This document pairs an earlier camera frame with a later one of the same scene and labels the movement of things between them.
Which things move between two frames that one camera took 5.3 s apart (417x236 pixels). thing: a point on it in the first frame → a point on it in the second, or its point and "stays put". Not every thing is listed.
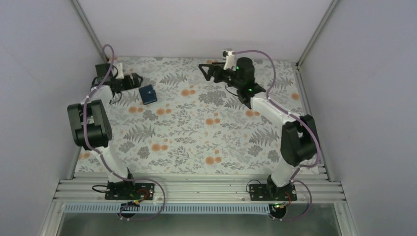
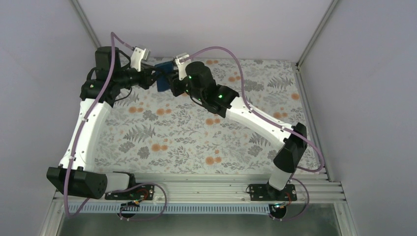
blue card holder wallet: [148, 94] → [164, 71]
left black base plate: [130, 191] stays put
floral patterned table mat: [181, 121] stays put
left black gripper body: [125, 86] → [144, 82]
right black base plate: [271, 192] stays put
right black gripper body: [219, 78] → [176, 91]
